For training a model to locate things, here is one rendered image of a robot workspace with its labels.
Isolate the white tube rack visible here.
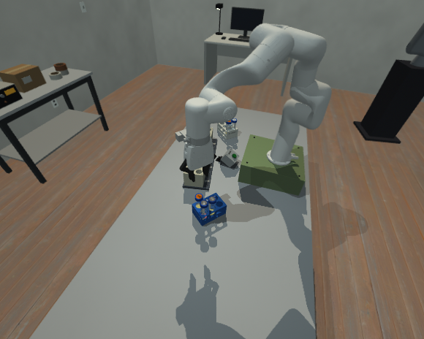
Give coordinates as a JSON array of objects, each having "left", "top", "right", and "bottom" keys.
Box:
[{"left": 217, "top": 123, "right": 238, "bottom": 140}]

